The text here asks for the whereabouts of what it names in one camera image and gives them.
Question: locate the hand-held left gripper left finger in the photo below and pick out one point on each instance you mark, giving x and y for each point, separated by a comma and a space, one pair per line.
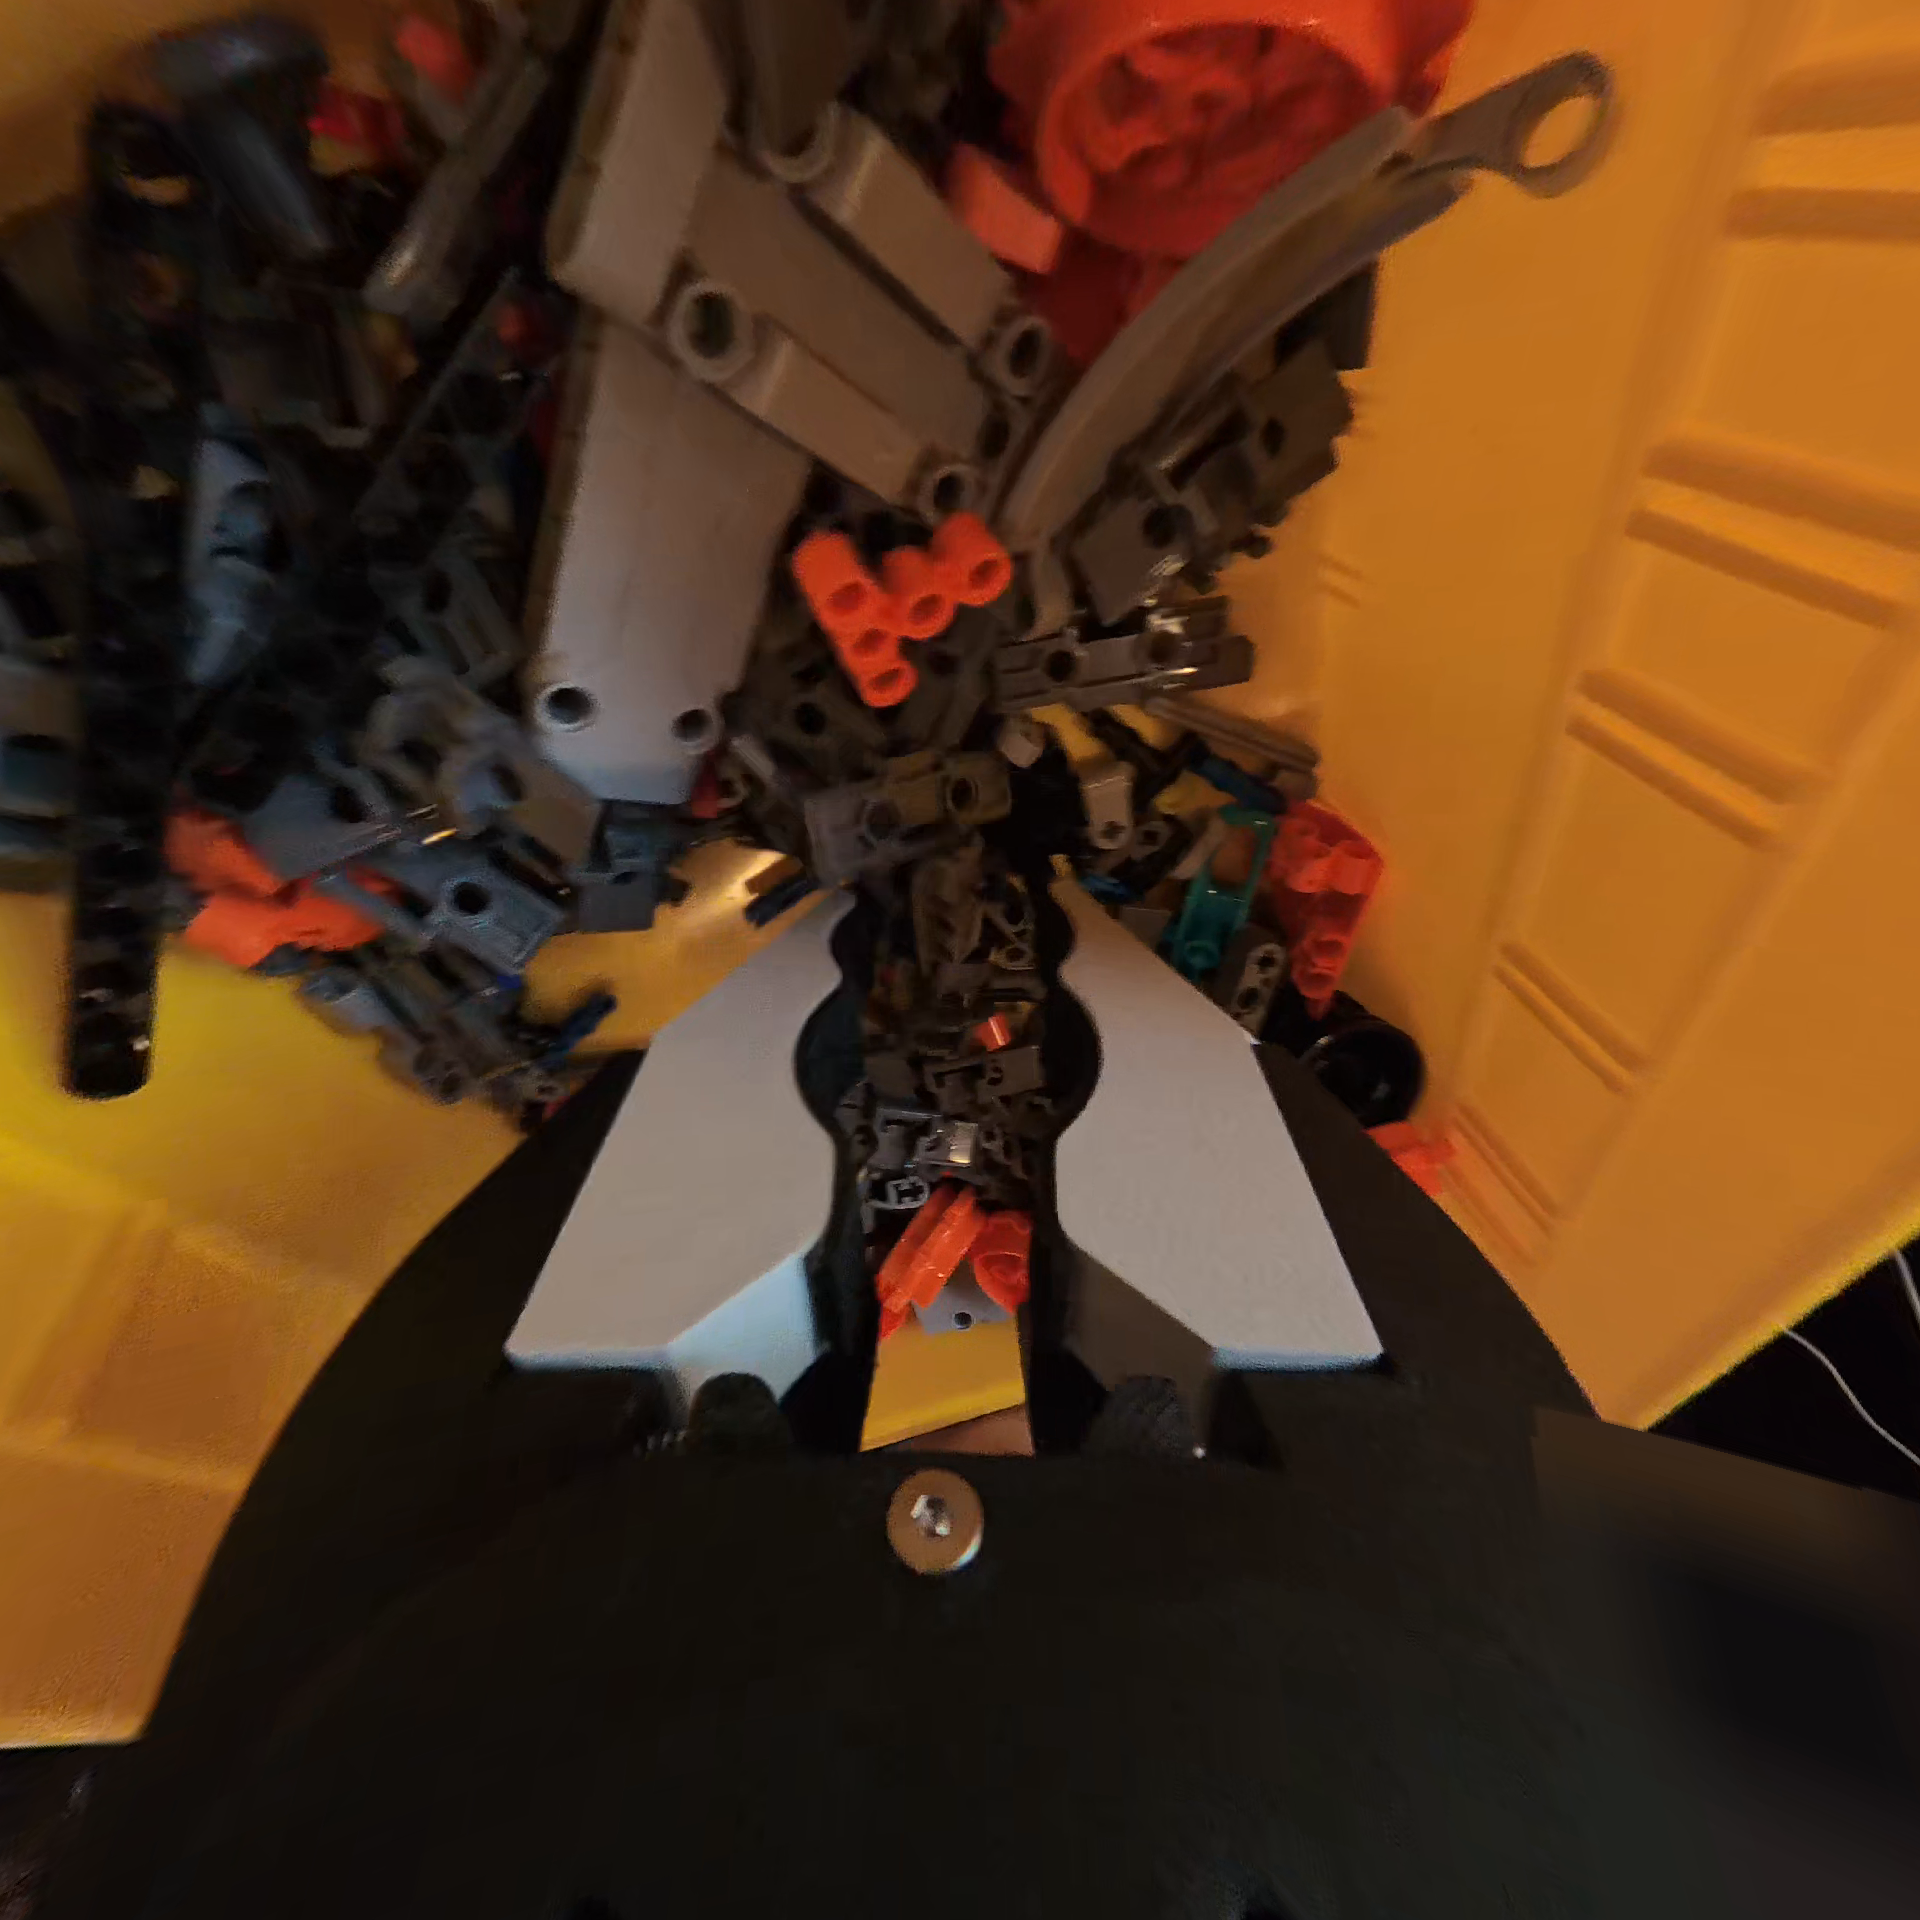
674, 1201

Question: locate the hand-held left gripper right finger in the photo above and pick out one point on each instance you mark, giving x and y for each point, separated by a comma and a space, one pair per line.
1200, 1201

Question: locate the yellow storage bin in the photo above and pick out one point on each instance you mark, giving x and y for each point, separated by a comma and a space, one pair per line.
1649, 898

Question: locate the pile of toy building parts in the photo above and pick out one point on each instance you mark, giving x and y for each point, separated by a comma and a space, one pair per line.
453, 675

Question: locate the grey toy plate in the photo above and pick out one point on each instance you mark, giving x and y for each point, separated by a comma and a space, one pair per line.
662, 598

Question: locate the orange toy gear wheel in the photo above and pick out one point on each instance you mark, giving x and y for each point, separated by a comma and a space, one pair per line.
1411, 1155
1200, 106

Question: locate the black toy wheel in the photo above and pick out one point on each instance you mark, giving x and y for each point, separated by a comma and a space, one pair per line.
1373, 1066

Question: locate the orange toy block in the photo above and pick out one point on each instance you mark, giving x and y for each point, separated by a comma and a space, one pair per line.
257, 898

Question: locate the orange holed toy connector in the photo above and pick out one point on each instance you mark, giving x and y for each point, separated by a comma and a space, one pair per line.
886, 598

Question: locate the black toy beam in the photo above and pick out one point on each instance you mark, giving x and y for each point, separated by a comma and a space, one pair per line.
128, 598

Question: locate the curved grey toy panel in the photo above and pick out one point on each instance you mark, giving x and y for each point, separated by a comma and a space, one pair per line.
1200, 315

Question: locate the orange toy bracket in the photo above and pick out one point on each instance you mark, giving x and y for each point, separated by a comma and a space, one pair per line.
1327, 898

